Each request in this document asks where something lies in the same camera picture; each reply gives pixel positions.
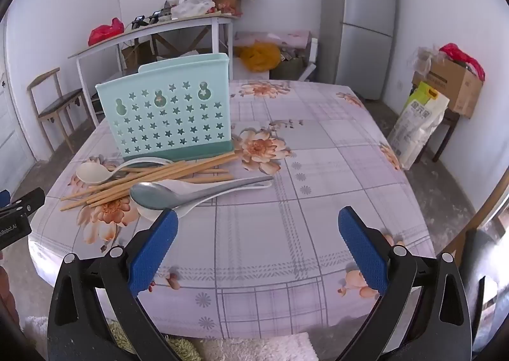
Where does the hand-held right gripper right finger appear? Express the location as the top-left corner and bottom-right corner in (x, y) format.
(336, 206), (474, 361)

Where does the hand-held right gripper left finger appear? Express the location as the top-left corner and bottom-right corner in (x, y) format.
(47, 209), (187, 361)

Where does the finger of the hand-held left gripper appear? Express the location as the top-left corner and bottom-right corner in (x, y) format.
(0, 187), (45, 219)

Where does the white plastic spoon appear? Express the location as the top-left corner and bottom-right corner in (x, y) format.
(135, 178), (273, 222)

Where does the metal spoon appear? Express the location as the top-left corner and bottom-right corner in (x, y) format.
(130, 175), (275, 211)

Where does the cream plastic spoon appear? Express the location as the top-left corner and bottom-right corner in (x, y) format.
(75, 157), (173, 187)

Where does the pile of wooden chopsticks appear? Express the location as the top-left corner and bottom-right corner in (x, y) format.
(59, 151), (237, 212)

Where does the teal plastic utensil holder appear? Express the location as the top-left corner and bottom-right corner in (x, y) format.
(95, 53), (235, 163)

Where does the white door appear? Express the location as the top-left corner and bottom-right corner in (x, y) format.
(0, 23), (34, 195)

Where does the floral tablecloth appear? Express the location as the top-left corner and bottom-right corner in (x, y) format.
(28, 80), (438, 340)

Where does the wooden chair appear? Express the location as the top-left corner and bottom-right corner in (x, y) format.
(27, 67), (90, 152)

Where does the dark chair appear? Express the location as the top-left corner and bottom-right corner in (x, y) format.
(453, 186), (509, 346)

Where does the white and yellow rice bag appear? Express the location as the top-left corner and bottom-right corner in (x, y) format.
(387, 81), (450, 171)

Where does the white rug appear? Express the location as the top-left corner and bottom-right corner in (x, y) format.
(199, 332), (319, 361)

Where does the dark wooden stool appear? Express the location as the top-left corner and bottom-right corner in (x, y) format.
(431, 106), (462, 163)

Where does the brown cardboard box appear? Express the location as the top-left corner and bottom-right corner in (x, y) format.
(121, 40), (156, 69)

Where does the red plastic bag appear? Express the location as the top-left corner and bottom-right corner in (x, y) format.
(88, 18), (125, 46)

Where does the large cardboard box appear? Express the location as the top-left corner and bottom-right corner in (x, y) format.
(412, 59), (484, 119)

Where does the white panel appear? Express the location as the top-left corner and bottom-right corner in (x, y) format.
(298, 38), (319, 82)

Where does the white foam box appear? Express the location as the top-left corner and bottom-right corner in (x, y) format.
(233, 56), (271, 81)

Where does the clear plastic bag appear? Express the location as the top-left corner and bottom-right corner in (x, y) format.
(414, 45), (442, 72)

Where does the red cloth bag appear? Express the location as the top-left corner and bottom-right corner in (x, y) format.
(439, 43), (486, 81)

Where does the white desk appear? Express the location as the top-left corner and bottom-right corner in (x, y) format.
(67, 13), (235, 127)

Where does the silver refrigerator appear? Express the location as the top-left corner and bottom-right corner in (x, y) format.
(318, 0), (398, 101)

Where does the white plastic bag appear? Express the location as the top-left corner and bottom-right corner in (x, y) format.
(171, 0), (215, 18)

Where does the brown paper bag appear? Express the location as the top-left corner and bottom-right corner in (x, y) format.
(215, 0), (259, 15)

